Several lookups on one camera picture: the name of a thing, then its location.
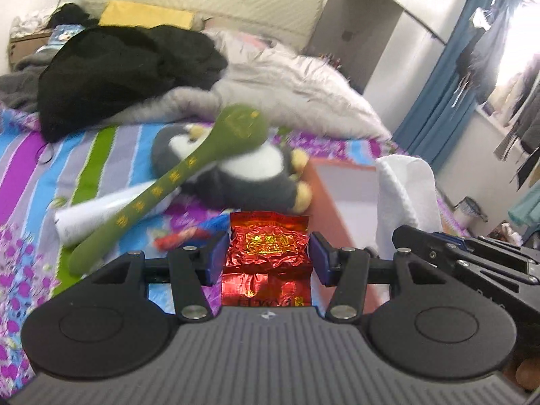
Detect red and blue snack packet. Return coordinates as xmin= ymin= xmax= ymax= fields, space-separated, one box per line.
xmin=154 ymin=213 xmax=231 ymax=250

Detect white towel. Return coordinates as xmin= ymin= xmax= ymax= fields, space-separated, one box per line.
xmin=375 ymin=155 xmax=443 ymax=241

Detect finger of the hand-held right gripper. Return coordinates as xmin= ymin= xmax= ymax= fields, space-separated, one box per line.
xmin=391 ymin=225 xmax=540 ymax=286
xmin=436 ymin=233 xmax=540 ymax=267

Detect teal cloth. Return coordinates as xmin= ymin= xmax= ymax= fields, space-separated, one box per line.
xmin=508 ymin=186 xmax=540 ymax=237

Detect orange cardboard box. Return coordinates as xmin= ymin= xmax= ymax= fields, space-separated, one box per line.
xmin=300 ymin=159 xmax=399 ymax=317

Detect brown cardboard carton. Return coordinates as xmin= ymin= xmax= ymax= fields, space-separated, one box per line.
xmin=8 ymin=29 xmax=55 ymax=68

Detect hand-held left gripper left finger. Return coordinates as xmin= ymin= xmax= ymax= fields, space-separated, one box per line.
xmin=90 ymin=232 xmax=231 ymax=322

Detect striped floral bedsheet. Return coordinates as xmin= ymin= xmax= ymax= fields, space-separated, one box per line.
xmin=0 ymin=107 xmax=498 ymax=393

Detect dark hanging clothes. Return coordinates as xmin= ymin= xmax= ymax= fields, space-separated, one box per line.
xmin=458 ymin=6 xmax=513 ymax=106

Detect striped hanging garment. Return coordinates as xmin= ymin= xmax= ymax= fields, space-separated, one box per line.
xmin=493 ymin=131 xmax=521 ymax=161

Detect black clothing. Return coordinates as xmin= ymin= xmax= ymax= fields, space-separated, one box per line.
xmin=37 ymin=24 xmax=228 ymax=143

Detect pink cloth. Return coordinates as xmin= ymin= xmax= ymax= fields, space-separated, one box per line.
xmin=202 ymin=17 xmax=279 ymax=51

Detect yellow pillow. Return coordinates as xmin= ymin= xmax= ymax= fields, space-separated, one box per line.
xmin=98 ymin=1 xmax=195 ymax=31

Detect grey shelf alcove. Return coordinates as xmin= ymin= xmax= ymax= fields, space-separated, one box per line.
xmin=307 ymin=0 xmax=448 ymax=93

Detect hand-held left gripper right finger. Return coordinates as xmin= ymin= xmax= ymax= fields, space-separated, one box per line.
xmin=309 ymin=232 xmax=450 ymax=320

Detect white tube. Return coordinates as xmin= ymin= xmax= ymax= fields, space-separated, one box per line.
xmin=54 ymin=179 xmax=186 ymax=246

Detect white trash bin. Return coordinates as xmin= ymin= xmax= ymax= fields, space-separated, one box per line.
xmin=453 ymin=196 xmax=489 ymax=226

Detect blue printed packet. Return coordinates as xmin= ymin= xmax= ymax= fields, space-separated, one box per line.
xmin=46 ymin=24 xmax=85 ymax=47

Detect white furry blanket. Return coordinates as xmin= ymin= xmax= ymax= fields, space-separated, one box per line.
xmin=114 ymin=29 xmax=393 ymax=140

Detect cream padded headboard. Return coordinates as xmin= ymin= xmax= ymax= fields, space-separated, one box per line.
xmin=84 ymin=0 xmax=325 ymax=51

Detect green plush hammer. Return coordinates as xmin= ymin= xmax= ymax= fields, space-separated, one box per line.
xmin=69 ymin=103 xmax=269 ymax=276

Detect blue curtain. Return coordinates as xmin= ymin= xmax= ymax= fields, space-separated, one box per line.
xmin=394 ymin=0 xmax=503 ymax=173

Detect grey fleece blanket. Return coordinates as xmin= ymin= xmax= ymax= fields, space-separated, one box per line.
xmin=0 ymin=51 xmax=55 ymax=112

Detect red foil packet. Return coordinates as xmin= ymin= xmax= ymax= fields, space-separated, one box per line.
xmin=221 ymin=210 xmax=314 ymax=308

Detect penguin plush toy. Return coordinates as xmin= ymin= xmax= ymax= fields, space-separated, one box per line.
xmin=152 ymin=122 xmax=314 ymax=214

